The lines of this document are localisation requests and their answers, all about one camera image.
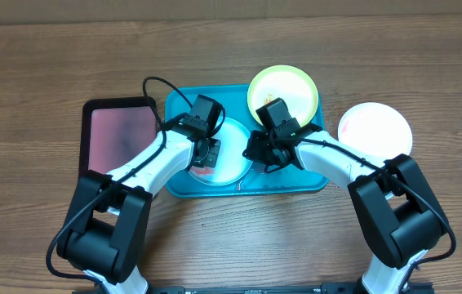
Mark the yellow-green plate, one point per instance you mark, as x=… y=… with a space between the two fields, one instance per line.
x=289 y=83

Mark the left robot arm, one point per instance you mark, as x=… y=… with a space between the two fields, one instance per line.
x=103 y=233

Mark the white plate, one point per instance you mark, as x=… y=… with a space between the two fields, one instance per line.
x=376 y=129

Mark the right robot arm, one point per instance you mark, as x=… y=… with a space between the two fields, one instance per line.
x=399 y=215

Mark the light blue plate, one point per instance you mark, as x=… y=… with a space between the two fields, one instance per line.
x=231 y=165

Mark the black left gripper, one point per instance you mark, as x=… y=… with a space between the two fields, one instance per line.
x=211 y=153

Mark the green orange sponge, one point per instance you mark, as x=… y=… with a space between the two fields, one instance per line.
x=202 y=171

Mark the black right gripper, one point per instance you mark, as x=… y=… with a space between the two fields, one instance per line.
x=262 y=154

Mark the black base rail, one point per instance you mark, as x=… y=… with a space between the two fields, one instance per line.
x=324 y=288

